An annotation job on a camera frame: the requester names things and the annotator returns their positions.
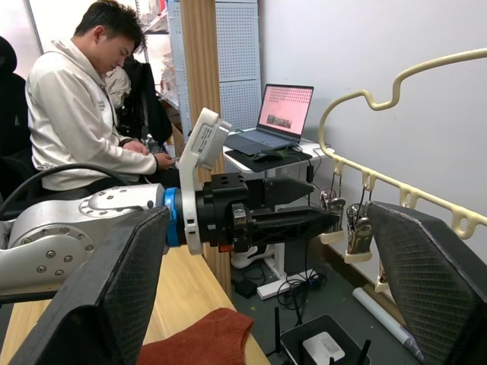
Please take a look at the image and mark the black desk mat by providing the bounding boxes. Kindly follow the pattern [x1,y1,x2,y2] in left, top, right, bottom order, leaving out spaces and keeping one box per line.
[224,145,325,173]

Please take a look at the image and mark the black hanging jacket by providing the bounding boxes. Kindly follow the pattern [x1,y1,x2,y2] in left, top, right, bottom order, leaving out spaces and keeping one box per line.
[121,56,174,146]

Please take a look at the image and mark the seated man in white hoodie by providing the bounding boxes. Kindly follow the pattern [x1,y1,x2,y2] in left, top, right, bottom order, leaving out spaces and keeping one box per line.
[24,0,180,192]

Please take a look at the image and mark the black computer mouse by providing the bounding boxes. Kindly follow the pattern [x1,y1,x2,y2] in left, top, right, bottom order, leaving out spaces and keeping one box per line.
[252,150,281,163]

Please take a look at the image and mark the grey open laptop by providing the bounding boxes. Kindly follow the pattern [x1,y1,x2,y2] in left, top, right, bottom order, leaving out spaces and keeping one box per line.
[222,84,315,156]

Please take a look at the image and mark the white pegboard panel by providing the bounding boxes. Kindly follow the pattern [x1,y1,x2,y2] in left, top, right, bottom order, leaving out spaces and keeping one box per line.
[214,0,264,135]

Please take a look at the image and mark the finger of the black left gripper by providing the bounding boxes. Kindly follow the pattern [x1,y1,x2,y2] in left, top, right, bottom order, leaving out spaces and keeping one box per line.
[247,207,341,245]
[262,177,316,209]

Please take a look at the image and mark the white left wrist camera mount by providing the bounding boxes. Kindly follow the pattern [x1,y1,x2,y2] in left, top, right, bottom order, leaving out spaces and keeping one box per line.
[177,107,234,256]

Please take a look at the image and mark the white paper roll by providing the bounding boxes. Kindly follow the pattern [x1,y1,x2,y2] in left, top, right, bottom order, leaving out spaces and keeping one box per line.
[352,286,416,344]

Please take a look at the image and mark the white standing desk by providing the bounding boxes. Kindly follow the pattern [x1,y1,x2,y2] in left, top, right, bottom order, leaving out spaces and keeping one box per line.
[222,138,333,301]

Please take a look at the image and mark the cream hanger clip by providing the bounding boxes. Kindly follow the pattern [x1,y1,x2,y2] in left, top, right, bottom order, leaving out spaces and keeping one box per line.
[344,185,374,265]
[318,171,348,245]
[374,261,390,294]

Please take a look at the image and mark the black floor cables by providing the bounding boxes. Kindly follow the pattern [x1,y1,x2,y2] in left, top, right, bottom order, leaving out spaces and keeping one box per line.
[276,243,329,317]

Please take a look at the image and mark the white plastic base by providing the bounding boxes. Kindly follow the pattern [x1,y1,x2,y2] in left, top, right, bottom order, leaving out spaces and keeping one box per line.
[231,244,275,271]

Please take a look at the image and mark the cream plastic clip hanger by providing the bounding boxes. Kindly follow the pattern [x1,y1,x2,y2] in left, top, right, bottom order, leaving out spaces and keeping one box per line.
[318,48,487,240]

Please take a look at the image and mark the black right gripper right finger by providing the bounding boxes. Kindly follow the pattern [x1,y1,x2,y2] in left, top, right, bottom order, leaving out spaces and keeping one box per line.
[366,200,487,365]

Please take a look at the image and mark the rust red knit sock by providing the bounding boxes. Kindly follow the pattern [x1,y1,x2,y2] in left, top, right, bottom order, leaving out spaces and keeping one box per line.
[135,307,256,365]

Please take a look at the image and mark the black router with antennas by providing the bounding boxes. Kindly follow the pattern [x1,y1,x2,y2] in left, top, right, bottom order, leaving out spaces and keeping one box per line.
[273,305,373,365]

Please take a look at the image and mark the wooden slat pillar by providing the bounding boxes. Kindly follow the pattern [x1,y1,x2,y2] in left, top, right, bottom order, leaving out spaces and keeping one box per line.
[180,0,234,298]

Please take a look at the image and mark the black power brick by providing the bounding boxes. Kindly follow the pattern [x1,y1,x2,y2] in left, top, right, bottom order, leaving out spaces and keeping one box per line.
[232,278,259,300]

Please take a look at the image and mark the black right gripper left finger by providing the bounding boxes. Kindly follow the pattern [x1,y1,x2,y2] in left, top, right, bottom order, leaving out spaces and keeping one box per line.
[10,205,171,365]

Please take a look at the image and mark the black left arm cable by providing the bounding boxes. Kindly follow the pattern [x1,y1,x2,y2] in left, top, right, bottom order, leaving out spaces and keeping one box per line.
[0,162,129,211]

